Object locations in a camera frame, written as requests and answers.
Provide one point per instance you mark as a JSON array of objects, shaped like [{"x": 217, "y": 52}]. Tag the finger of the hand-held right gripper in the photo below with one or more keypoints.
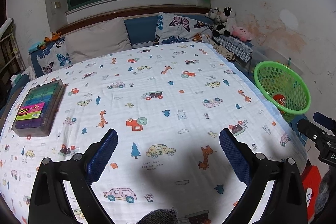
[
  {"x": 324, "y": 121},
  {"x": 311, "y": 133}
]

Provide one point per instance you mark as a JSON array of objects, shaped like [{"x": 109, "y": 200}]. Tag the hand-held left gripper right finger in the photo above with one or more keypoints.
[{"x": 235, "y": 158}]

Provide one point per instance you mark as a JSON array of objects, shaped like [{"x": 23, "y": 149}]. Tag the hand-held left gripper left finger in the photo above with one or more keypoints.
[{"x": 102, "y": 158}]

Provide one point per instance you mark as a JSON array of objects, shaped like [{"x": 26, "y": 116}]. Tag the red printed tub clear lid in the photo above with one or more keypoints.
[{"x": 279, "y": 100}]

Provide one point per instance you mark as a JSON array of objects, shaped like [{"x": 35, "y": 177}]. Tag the green plastic basket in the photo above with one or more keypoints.
[{"x": 296, "y": 82}]

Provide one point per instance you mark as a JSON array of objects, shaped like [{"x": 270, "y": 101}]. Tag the person's right forearm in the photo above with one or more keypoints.
[{"x": 326, "y": 192}]

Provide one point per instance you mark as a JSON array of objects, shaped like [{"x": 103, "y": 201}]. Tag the red box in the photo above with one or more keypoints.
[{"x": 311, "y": 187}]

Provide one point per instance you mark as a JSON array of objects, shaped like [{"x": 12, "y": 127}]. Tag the grey knitted cloth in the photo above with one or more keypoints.
[{"x": 158, "y": 217}]

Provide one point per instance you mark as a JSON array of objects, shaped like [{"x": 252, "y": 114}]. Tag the box of coloured clay sticks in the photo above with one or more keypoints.
[{"x": 36, "y": 108}]

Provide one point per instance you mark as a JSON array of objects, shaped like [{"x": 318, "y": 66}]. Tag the clear storage box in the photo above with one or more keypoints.
[{"x": 267, "y": 54}]

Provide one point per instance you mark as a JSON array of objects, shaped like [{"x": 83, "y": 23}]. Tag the cartoon printed white blanket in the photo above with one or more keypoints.
[{"x": 157, "y": 82}]

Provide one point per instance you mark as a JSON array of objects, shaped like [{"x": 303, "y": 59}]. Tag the black white patterned folded blanket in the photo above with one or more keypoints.
[{"x": 236, "y": 47}]

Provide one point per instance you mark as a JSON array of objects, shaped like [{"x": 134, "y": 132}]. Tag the small butterfly print pillow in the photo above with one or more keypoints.
[{"x": 53, "y": 56}]

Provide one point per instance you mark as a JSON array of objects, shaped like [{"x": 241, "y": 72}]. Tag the beige pillow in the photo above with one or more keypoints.
[{"x": 97, "y": 39}]

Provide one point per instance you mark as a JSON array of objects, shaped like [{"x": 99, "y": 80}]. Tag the pink plush toy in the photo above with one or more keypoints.
[{"x": 241, "y": 33}]

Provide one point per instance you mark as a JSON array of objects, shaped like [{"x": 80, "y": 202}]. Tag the green blue soft toy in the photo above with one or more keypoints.
[{"x": 36, "y": 47}]

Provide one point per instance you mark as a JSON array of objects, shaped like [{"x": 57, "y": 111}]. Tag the orange plush toy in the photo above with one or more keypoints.
[{"x": 52, "y": 37}]

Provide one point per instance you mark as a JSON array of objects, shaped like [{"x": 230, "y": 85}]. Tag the blue cushion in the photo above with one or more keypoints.
[{"x": 140, "y": 29}]

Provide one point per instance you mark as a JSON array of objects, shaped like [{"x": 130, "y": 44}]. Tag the black white plush cow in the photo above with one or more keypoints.
[{"x": 221, "y": 22}]

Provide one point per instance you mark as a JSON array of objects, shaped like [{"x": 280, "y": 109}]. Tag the large butterfly print pillow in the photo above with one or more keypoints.
[{"x": 181, "y": 27}]

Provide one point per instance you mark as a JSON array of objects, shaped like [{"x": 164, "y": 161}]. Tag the white metal rack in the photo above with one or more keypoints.
[{"x": 8, "y": 48}]

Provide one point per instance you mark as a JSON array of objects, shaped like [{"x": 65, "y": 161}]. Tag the brown wooden ledge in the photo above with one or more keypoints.
[{"x": 131, "y": 12}]

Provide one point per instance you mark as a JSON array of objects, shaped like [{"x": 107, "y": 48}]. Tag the wall light switch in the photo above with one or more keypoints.
[{"x": 57, "y": 5}]

